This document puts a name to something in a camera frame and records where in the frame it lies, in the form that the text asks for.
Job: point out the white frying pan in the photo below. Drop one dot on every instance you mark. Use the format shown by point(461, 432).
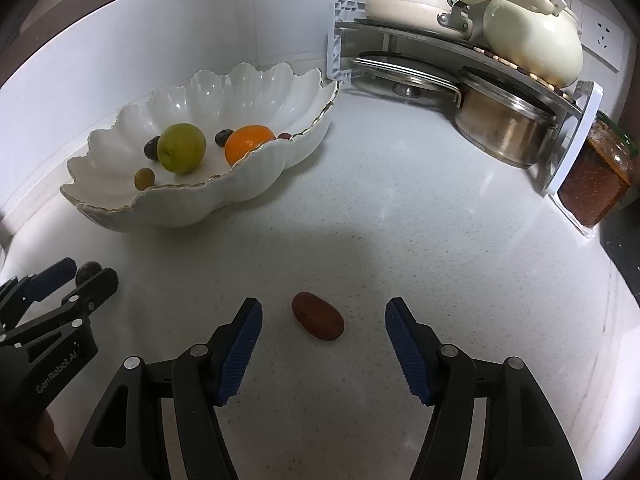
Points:
point(410, 15)

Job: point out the white wall socket strip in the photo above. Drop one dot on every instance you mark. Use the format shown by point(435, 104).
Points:
point(602, 35)

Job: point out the blueberry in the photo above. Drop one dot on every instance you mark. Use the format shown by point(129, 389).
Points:
point(223, 138)

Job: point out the orange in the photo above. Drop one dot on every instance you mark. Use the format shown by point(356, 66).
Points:
point(247, 142)

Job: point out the wooden bead trivet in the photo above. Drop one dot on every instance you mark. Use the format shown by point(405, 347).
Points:
point(520, 69)

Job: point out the black knife block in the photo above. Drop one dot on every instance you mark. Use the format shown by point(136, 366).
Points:
point(622, 240)

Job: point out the white scalloped bowl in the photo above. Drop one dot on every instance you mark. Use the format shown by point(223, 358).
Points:
point(225, 195)

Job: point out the grey corner shelf rack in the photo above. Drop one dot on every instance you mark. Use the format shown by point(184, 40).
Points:
point(580, 135)

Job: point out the dark purple grape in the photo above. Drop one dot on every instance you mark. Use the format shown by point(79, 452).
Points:
point(89, 270)
point(151, 149)

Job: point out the cream ceramic kettle pot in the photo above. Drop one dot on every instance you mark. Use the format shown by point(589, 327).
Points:
point(535, 45)

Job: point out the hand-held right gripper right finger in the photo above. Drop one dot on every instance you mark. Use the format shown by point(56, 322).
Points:
point(407, 355)

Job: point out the green apple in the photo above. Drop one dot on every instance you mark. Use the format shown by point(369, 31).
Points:
point(181, 150)

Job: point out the glass sauce jar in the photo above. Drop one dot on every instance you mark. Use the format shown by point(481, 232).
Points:
point(595, 180)

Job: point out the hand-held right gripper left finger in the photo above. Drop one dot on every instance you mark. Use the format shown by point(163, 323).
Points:
point(240, 355)

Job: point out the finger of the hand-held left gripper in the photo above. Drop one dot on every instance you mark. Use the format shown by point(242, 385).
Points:
point(47, 277)
point(95, 287)

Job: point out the person's left hand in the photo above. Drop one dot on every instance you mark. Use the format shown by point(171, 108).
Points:
point(47, 452)

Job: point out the small green olive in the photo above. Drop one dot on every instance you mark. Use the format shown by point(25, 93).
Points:
point(144, 179)

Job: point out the steel stockpot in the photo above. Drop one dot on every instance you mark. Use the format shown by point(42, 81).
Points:
point(500, 135)

